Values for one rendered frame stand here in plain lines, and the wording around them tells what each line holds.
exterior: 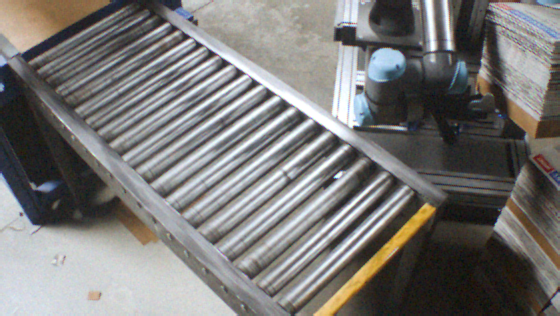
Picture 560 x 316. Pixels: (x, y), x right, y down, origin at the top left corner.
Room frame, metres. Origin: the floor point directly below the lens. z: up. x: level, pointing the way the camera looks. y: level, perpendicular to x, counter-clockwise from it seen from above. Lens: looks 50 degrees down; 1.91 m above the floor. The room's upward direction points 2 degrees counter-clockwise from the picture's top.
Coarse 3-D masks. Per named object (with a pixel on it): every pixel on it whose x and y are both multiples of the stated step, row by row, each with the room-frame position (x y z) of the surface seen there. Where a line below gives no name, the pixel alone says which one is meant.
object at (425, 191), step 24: (144, 0) 1.68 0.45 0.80; (192, 24) 1.52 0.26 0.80; (216, 48) 1.38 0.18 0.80; (240, 72) 1.28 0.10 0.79; (264, 72) 1.26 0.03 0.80; (288, 96) 1.16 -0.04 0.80; (336, 120) 1.06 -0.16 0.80; (360, 144) 0.97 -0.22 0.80; (384, 168) 0.89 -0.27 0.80; (408, 168) 0.89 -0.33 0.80; (432, 192) 0.81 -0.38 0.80; (408, 216) 0.82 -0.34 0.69; (432, 216) 0.77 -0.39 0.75
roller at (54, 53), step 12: (120, 12) 1.62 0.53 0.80; (132, 12) 1.63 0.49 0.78; (96, 24) 1.56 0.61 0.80; (108, 24) 1.57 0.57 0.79; (72, 36) 1.50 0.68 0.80; (84, 36) 1.50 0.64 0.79; (60, 48) 1.44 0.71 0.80; (72, 48) 1.46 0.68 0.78; (36, 60) 1.38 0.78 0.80; (48, 60) 1.39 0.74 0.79
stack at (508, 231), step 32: (544, 160) 0.88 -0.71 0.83; (512, 192) 0.89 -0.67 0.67; (544, 192) 0.81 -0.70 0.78; (512, 224) 0.84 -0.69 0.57; (544, 224) 0.77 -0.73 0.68; (480, 256) 0.90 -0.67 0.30; (512, 256) 0.80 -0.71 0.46; (544, 256) 0.72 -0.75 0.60; (512, 288) 0.75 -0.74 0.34; (544, 288) 0.66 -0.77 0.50
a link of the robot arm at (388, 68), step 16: (384, 48) 0.94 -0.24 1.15; (384, 64) 0.88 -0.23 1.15; (400, 64) 0.88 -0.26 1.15; (416, 64) 0.90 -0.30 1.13; (368, 80) 0.90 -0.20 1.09; (384, 80) 0.87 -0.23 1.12; (400, 80) 0.87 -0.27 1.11; (416, 80) 0.87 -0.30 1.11; (368, 96) 0.89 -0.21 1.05; (384, 96) 0.87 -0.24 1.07
